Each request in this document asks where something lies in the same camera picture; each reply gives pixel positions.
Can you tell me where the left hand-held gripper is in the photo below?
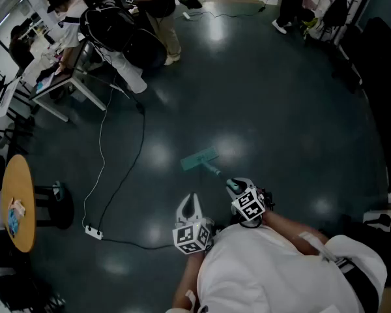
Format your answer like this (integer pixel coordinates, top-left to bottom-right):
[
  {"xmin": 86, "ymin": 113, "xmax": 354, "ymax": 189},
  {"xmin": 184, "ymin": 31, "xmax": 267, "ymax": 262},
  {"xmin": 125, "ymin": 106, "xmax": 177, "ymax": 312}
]
[{"xmin": 172, "ymin": 192, "xmax": 215, "ymax": 256}]

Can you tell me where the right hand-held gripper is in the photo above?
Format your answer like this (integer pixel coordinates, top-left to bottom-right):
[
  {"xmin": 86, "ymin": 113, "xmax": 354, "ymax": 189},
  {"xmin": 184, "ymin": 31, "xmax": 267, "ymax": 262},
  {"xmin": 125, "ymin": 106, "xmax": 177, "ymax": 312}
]
[{"xmin": 225, "ymin": 177, "xmax": 276, "ymax": 229}]

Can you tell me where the teal mop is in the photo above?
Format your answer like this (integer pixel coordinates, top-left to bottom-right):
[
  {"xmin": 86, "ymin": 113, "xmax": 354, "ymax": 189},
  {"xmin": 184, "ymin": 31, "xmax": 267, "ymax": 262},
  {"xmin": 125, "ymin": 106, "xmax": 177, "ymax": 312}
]
[{"xmin": 180, "ymin": 146, "xmax": 241, "ymax": 192}]

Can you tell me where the person's right forearm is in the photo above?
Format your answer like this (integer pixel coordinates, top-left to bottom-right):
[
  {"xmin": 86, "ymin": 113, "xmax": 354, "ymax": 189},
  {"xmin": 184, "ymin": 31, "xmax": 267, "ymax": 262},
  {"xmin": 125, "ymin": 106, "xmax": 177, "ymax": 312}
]
[{"xmin": 261, "ymin": 211, "xmax": 329, "ymax": 258}]

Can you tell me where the person's left forearm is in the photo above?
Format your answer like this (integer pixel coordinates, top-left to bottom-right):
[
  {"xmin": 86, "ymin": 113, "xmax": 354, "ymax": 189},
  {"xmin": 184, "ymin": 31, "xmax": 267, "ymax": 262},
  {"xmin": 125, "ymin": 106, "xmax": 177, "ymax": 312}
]
[{"xmin": 171, "ymin": 251, "xmax": 210, "ymax": 312}]

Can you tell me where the person's white shirt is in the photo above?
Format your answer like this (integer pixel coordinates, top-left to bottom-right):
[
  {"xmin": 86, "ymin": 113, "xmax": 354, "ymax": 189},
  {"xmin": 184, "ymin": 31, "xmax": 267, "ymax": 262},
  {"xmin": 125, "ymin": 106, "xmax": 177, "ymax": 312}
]
[{"xmin": 195, "ymin": 223, "xmax": 388, "ymax": 313}]

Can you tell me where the black stool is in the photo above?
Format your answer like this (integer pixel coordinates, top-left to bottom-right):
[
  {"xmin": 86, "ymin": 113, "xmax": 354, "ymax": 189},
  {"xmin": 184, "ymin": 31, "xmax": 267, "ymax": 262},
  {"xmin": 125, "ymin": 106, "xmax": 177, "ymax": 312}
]
[{"xmin": 34, "ymin": 181, "xmax": 75, "ymax": 231}]

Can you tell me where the round wooden table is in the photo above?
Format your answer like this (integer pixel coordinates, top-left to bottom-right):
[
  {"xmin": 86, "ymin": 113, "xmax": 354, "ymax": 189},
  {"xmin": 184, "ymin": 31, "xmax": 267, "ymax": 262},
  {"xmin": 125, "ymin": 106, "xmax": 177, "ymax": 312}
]
[{"xmin": 1, "ymin": 154, "xmax": 38, "ymax": 254}]

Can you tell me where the white desk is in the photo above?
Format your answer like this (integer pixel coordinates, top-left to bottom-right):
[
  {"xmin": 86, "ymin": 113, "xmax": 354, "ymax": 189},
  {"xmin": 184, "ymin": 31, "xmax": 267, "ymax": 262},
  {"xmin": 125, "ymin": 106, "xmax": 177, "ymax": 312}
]
[{"xmin": 28, "ymin": 39, "xmax": 109, "ymax": 123}]

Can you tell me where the blue packet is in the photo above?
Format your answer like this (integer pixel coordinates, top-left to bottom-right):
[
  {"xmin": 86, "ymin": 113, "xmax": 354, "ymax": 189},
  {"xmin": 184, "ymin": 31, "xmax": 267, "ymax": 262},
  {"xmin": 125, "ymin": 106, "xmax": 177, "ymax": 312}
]
[{"xmin": 7, "ymin": 208, "xmax": 20, "ymax": 235}]

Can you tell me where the black chair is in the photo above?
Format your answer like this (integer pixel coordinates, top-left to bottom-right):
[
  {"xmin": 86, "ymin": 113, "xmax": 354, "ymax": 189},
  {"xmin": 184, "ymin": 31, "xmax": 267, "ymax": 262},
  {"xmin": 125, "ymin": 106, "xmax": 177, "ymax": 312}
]
[{"xmin": 0, "ymin": 251, "xmax": 66, "ymax": 313}]

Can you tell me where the black hanging backpack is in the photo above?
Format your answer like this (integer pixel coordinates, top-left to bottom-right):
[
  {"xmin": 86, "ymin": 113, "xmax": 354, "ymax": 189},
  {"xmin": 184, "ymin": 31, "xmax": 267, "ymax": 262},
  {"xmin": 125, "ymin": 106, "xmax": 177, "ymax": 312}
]
[{"xmin": 322, "ymin": 0, "xmax": 350, "ymax": 29}]

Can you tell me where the black cable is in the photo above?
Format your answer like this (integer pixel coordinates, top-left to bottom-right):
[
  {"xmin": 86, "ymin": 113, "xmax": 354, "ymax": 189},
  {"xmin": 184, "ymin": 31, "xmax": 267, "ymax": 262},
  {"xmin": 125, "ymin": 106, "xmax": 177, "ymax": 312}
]
[
  {"xmin": 101, "ymin": 237, "xmax": 181, "ymax": 251},
  {"xmin": 174, "ymin": 5, "xmax": 267, "ymax": 21},
  {"xmin": 97, "ymin": 91, "xmax": 147, "ymax": 233}
]

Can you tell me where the white forearm strap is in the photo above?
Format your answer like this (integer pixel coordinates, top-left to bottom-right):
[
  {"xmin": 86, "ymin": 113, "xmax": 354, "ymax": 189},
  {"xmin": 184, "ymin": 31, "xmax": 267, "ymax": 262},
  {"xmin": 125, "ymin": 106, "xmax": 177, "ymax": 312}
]
[
  {"xmin": 298, "ymin": 231, "xmax": 338, "ymax": 263},
  {"xmin": 184, "ymin": 289, "xmax": 197, "ymax": 312}
]

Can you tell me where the white cable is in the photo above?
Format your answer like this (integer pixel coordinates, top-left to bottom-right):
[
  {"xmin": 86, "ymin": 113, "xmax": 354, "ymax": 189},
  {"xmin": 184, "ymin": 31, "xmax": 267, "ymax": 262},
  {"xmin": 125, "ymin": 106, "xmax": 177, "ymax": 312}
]
[{"xmin": 81, "ymin": 82, "xmax": 115, "ymax": 228}]

